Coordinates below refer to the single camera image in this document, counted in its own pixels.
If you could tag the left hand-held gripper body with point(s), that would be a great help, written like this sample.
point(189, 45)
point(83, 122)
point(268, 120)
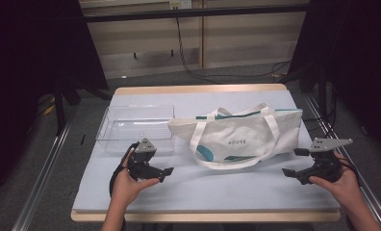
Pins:
point(143, 170)

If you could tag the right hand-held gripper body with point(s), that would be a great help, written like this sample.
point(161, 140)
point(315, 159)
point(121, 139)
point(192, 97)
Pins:
point(325, 168)

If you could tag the white canvas tote bag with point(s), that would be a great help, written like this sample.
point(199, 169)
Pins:
point(240, 138)

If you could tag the person's left hand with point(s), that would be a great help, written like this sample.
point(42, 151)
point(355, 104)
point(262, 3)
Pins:
point(127, 189)

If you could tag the person's right hand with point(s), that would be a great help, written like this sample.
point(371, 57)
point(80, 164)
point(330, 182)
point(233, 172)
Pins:
point(342, 189)

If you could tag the clear plastic container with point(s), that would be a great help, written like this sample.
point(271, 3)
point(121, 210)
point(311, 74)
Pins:
point(137, 128)

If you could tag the light blue table mat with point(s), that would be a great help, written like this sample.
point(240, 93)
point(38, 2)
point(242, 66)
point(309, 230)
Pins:
point(211, 192)

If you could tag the black metal stand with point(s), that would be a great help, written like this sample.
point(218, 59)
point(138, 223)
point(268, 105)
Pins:
point(59, 109)

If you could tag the black curtain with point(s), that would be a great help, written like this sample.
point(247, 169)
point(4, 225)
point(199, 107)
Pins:
point(358, 64)
point(25, 80)

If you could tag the black horizontal bar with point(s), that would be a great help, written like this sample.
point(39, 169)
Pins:
point(195, 13)

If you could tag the metal floor rail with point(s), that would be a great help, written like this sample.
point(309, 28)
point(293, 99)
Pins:
point(41, 179)
point(371, 195)

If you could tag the small black wall clip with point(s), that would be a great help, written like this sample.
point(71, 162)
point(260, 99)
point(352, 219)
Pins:
point(172, 53)
point(134, 55)

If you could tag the white wall socket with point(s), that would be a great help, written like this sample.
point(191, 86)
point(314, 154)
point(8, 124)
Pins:
point(180, 4)

